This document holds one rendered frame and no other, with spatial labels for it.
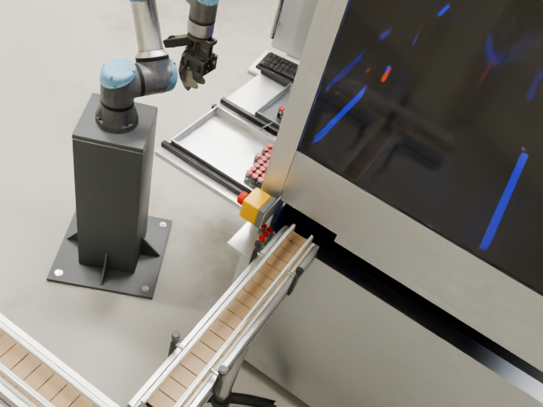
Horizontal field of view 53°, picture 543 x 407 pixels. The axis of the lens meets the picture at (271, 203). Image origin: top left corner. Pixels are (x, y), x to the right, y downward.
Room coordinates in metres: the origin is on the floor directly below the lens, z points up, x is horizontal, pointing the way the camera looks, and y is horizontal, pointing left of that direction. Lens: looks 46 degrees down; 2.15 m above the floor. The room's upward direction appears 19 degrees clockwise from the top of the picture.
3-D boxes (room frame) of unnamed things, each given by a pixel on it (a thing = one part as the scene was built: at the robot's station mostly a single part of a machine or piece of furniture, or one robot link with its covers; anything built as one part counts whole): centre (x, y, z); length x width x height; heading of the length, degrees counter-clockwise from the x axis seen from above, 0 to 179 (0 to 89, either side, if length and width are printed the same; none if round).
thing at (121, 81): (1.47, 0.62, 0.96); 0.13 x 0.12 x 0.14; 136
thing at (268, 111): (1.68, -0.04, 0.90); 0.34 x 0.26 x 0.04; 72
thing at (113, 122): (1.46, 0.63, 0.84); 0.15 x 0.15 x 0.10
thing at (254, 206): (1.08, 0.04, 1.00); 0.08 x 0.07 x 0.07; 72
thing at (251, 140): (1.39, 0.18, 0.90); 0.34 x 0.26 x 0.04; 71
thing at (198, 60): (1.38, 0.34, 1.24); 0.09 x 0.08 x 0.12; 70
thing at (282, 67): (2.07, 0.05, 0.82); 0.40 x 0.14 x 0.02; 79
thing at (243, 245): (1.06, 0.00, 0.87); 0.14 x 0.13 x 0.02; 72
